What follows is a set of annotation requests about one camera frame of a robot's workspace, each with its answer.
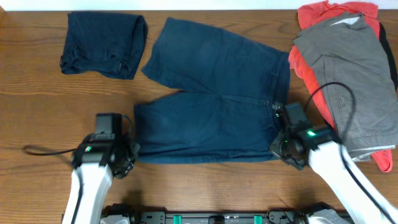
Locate dark blue denim shorts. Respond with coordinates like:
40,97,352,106
134,18,290,164

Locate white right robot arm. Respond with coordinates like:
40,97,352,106
269,126,397,223

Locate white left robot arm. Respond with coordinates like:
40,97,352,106
62,134,141,224

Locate grey shorts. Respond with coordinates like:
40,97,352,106
294,12,397,162

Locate folded dark navy shorts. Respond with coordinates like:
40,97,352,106
60,12,148,80

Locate red garment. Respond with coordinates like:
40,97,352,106
289,1,393,172

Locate black garment under pile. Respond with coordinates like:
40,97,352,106
379,22,397,91

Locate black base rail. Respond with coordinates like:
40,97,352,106
99,202,354,224

